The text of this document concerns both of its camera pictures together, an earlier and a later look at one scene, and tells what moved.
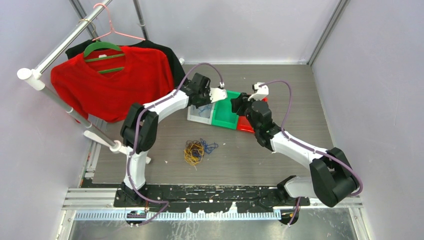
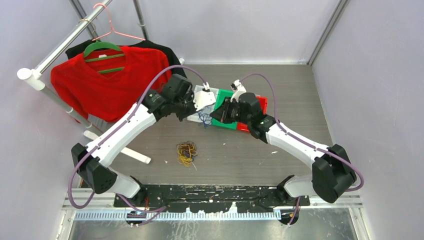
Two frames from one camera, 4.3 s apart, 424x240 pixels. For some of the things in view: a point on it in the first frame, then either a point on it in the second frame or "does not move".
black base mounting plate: [209, 198] does not move
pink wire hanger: [112, 30] does not move
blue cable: [209, 147] to [206, 119]
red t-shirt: [114, 85] does not move
